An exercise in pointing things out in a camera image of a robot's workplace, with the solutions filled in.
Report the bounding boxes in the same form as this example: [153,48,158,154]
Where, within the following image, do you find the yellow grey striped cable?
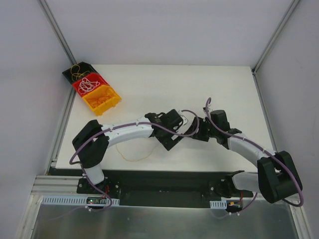
[116,144,159,162]

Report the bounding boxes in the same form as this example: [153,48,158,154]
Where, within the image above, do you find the orange cable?
[91,93,113,107]

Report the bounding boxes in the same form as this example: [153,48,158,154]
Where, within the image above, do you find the white cable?
[77,77,100,95]

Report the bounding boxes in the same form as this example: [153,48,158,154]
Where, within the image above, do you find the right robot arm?
[187,110,304,207]

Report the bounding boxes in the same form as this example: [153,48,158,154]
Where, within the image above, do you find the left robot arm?
[72,109,188,194]

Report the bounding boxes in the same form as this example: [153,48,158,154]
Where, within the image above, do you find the yellow bin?
[82,85,122,116]

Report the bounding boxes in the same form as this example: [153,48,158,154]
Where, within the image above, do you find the red bin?
[72,73,109,97]

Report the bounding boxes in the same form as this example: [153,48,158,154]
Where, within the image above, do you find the black bin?
[62,62,98,84]

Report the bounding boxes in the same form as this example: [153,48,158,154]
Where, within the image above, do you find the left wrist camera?
[177,110,188,126]

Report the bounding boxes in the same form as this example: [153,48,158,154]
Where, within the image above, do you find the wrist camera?
[203,104,212,114]
[177,110,188,126]

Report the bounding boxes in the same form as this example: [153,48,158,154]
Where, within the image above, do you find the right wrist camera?
[203,104,212,114]

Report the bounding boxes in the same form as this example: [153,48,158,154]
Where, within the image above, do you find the right cable duct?
[209,199,244,210]

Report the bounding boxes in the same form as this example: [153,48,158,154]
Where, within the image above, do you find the cable duct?
[209,199,244,210]
[42,195,110,207]

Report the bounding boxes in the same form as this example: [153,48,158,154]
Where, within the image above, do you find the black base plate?
[76,167,259,207]

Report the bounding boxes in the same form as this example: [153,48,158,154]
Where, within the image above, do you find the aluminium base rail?
[31,175,83,195]

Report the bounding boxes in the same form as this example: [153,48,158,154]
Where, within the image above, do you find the left cable duct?
[42,195,110,207]

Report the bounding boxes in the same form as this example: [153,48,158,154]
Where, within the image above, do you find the right aluminium frame post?
[251,0,302,75]

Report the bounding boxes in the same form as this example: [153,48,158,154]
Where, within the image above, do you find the aluminium frame post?
[251,0,302,75]
[37,0,77,65]

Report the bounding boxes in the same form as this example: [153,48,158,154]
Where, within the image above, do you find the left aluminium frame post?
[37,0,77,65]

